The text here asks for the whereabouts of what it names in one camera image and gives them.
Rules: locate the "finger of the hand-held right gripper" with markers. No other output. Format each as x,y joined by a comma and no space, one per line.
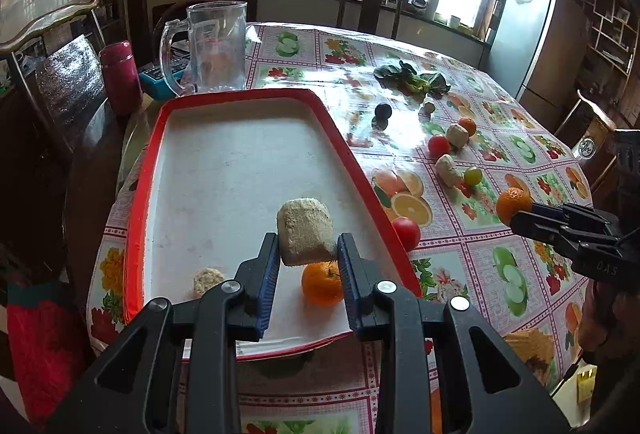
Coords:
575,214
550,229

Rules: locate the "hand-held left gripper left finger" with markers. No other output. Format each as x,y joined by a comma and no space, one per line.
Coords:
270,284

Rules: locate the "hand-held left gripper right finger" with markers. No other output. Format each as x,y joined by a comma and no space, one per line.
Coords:
347,284

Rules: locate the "orange mandarin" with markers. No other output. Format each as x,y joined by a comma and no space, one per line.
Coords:
512,204
320,286
468,125

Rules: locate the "red tomato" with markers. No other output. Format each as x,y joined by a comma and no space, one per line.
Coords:
438,146
406,234

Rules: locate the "yellow-green tomato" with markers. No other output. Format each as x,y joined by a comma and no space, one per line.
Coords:
472,176

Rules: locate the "red tray with white inside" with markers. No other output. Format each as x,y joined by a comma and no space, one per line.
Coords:
225,174

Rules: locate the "dark purple plum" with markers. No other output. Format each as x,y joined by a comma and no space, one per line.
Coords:
383,112

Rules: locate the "person's right forearm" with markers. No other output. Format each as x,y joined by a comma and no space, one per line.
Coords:
620,364

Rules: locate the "floral fruit print tablecloth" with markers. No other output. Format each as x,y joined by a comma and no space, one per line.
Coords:
480,234

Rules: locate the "wooden armchair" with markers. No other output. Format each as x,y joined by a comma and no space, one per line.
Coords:
590,134

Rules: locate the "silver refrigerator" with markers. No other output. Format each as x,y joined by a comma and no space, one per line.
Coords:
520,44

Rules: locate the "dark leafy greens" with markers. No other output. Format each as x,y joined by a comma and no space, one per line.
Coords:
420,82

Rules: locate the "blue box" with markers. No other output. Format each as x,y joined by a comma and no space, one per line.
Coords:
155,82

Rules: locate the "red cloth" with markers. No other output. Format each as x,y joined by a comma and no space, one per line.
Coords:
45,344

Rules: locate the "clear glass pitcher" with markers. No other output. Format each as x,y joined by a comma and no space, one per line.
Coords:
215,44

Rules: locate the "white kettle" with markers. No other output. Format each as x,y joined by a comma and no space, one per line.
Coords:
432,4

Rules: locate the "magenta thermos bottle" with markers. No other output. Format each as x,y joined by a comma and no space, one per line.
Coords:
120,77

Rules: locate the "round-back wooden chair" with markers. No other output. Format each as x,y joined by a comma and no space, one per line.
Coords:
172,12

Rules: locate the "wooden chair with curved back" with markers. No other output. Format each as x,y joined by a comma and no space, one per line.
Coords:
65,74

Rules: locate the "wooden wall shelf cabinet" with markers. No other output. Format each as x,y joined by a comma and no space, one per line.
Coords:
600,39

